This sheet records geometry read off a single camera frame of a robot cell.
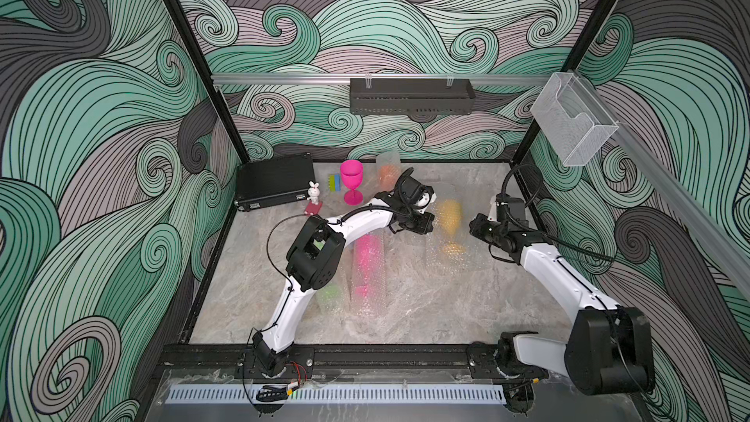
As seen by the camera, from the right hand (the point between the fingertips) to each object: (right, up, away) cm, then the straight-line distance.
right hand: (469, 223), depth 87 cm
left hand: (-11, -1, +2) cm, 11 cm away
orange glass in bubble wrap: (-24, +18, +21) cm, 37 cm away
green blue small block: (-44, +12, +22) cm, 51 cm away
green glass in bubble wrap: (-41, -18, -13) cm, 47 cm away
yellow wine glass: (-4, +2, +6) cm, 7 cm away
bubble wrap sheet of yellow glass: (-6, -12, -3) cm, 14 cm away
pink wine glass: (-37, +17, +12) cm, 42 cm away
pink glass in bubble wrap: (-31, -15, -8) cm, 35 cm away
